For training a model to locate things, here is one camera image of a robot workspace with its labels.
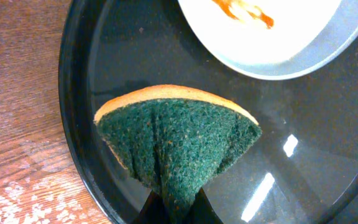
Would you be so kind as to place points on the white plate with red sauce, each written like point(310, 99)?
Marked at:
point(273, 40)

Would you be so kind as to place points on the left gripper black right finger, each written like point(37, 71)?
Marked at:
point(202, 212)

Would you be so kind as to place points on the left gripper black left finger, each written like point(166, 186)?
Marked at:
point(153, 211)

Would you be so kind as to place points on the round black tray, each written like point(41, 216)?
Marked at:
point(304, 168)

